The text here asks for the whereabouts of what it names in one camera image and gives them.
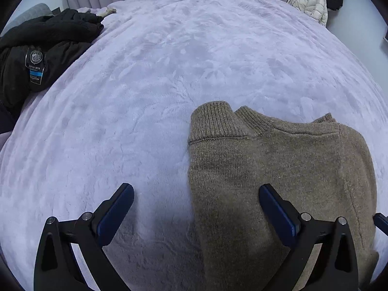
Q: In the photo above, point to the black jacket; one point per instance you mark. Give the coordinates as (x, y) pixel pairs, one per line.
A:
(60, 36)

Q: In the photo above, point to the dark jeans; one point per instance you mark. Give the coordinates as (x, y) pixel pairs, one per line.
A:
(4, 118)

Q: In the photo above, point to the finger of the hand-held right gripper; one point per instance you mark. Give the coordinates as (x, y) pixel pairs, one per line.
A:
(382, 222)

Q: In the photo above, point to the lavender fleece blanket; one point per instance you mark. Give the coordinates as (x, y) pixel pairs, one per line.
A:
(151, 81)

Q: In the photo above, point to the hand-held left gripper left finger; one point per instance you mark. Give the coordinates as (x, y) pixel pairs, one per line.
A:
(116, 215)

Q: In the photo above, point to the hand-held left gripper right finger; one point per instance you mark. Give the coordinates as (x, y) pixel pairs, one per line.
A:
(279, 213)

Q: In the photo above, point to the brown knit sweater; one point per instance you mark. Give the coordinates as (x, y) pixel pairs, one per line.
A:
(272, 163)

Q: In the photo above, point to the white puffer jacket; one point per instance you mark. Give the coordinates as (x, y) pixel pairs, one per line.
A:
(310, 0)

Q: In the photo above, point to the small cream cloth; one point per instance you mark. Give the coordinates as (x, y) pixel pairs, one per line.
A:
(107, 11)

